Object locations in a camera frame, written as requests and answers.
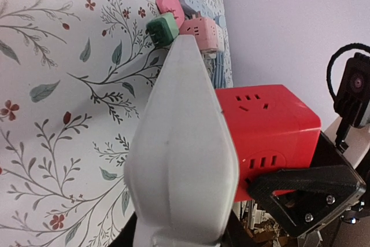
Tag white power strip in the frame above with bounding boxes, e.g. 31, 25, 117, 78
124, 35, 239, 246

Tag floral tablecloth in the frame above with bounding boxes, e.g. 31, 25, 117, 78
0, 0, 234, 247

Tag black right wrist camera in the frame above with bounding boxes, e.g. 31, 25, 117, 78
334, 52, 369, 128

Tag green plug adapter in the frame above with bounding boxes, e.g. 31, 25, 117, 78
146, 12, 179, 48

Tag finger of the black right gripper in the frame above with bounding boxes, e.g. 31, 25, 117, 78
247, 165, 366, 237

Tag red cube adapter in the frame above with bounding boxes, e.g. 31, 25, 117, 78
216, 84, 321, 202

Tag pink cube socket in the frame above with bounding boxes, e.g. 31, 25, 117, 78
180, 17, 224, 53

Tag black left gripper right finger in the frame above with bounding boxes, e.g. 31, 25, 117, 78
221, 211, 251, 247

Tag light blue coiled cable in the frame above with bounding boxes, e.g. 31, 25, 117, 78
206, 15, 234, 89

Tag pink plug adapter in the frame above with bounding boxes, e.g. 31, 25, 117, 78
156, 0, 185, 28

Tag light blue power strip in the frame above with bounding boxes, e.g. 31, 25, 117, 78
179, 0, 214, 19

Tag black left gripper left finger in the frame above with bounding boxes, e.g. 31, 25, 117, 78
108, 212, 138, 247

